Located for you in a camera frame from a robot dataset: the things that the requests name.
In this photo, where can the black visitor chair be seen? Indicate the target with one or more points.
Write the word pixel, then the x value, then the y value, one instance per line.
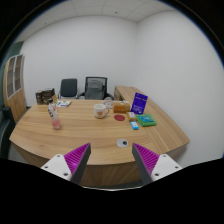
pixel 68 88

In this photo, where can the dark brown boxes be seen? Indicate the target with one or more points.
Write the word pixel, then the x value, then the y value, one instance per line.
pixel 43 96

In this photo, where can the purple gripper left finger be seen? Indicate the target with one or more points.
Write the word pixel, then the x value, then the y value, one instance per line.
pixel 70 166

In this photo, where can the round white plate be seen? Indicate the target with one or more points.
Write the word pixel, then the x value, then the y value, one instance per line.
pixel 108 104

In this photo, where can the white ceramic mug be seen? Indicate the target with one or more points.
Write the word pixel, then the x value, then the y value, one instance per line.
pixel 100 111

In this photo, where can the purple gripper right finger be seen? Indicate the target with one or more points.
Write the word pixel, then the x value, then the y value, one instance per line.
pixel 152 166

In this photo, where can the grey mesh office chair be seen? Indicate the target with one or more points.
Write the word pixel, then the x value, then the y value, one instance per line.
pixel 95 89

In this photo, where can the desk cable grommet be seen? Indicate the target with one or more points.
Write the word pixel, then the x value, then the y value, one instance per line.
pixel 122 143

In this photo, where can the small blue white box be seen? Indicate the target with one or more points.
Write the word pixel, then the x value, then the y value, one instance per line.
pixel 134 125

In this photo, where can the white green booklet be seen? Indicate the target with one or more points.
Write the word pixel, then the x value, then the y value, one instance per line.
pixel 60 103

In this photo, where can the purple standing sign card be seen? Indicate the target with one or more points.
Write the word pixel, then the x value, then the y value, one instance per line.
pixel 139 103

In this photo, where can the red round coaster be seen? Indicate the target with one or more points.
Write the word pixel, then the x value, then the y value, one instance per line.
pixel 119 117

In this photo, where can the green book stack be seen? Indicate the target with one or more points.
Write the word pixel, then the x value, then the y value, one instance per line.
pixel 146 120

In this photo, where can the wooden glass-door cabinet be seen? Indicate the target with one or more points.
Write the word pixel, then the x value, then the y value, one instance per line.
pixel 13 86

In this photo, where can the small beige box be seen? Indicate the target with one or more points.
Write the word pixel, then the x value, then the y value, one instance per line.
pixel 131 116

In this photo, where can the orange tissue box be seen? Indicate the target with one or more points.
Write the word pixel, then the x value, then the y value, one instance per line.
pixel 121 107

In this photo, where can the dark chair at left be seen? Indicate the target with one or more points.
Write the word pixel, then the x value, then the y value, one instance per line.
pixel 7 125

